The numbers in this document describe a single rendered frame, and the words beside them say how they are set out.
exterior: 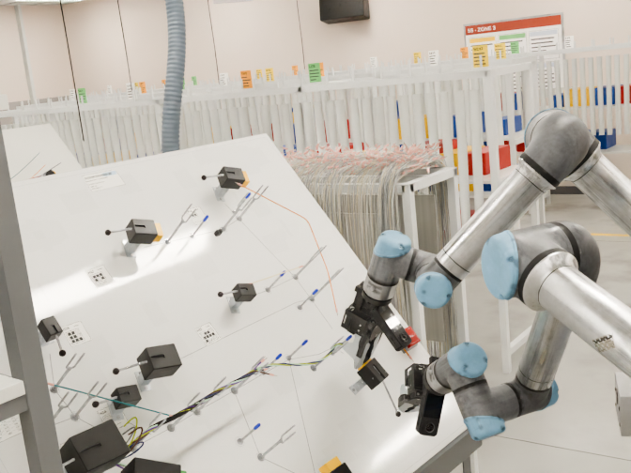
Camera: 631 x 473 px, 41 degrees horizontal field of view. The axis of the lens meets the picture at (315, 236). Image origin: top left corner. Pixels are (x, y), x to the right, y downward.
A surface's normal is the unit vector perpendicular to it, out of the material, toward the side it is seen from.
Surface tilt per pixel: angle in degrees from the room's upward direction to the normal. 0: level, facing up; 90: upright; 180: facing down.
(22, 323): 90
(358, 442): 51
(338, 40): 90
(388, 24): 90
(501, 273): 87
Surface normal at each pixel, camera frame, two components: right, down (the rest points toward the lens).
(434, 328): -0.58, 0.22
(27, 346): 0.77, 0.05
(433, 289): -0.12, 0.22
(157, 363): 0.53, -0.58
